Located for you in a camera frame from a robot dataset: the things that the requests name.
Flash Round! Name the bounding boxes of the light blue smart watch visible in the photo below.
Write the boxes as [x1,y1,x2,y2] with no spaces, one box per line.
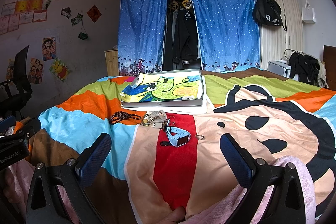
[160,126,191,147]

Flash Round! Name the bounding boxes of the beige plastic hair clip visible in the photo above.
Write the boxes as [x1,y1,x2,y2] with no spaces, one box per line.
[141,110,167,129]

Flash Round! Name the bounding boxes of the person's hand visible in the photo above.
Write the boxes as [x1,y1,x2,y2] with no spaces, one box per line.
[157,206,186,224]

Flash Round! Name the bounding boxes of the black office chair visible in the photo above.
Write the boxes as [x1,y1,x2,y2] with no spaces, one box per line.
[1,45,33,119]

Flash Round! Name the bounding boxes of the family cartoon poster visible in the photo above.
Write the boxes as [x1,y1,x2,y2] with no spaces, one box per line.
[28,58,44,84]

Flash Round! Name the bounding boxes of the yellow bear poster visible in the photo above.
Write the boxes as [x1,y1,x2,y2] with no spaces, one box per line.
[50,57,71,82]

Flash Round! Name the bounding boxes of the anime poster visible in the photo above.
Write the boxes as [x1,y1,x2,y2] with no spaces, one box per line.
[42,37,56,61]

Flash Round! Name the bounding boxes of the colourful cartoon bed cover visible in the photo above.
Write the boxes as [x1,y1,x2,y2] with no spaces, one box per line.
[4,66,336,224]

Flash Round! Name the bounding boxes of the small black hanging purse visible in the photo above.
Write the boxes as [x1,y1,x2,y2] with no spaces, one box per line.
[78,25,88,40]

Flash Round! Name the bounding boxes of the wooden cabinet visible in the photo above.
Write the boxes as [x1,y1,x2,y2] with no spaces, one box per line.
[105,50,119,76]

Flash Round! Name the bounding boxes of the dark clothes pile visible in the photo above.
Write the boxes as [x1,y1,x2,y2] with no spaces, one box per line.
[288,52,329,88]

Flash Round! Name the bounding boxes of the white small appliance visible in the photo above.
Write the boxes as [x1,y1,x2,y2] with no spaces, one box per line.
[267,60,299,81]

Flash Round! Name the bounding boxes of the white tray with frog towel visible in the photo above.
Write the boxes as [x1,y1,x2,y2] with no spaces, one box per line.
[120,69,205,107]

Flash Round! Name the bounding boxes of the white tall cupboard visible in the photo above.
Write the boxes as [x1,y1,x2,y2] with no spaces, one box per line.
[260,0,303,69]

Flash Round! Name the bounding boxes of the white paper gift bag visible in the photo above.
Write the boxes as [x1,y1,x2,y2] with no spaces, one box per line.
[302,0,316,24]

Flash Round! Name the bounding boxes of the blue curtained fabric wardrobe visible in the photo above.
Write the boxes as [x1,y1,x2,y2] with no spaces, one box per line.
[117,0,261,76]

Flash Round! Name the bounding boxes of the wall certificates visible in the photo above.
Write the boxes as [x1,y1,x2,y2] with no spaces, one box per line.
[1,0,58,35]

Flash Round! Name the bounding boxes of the wall photos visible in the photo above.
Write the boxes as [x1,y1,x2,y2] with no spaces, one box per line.
[60,7,83,26]

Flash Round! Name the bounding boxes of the red diamond wall paper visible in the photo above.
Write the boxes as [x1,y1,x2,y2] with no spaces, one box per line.
[87,5,102,23]

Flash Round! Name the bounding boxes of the black drawstring bag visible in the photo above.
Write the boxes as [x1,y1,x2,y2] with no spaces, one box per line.
[252,0,287,31]

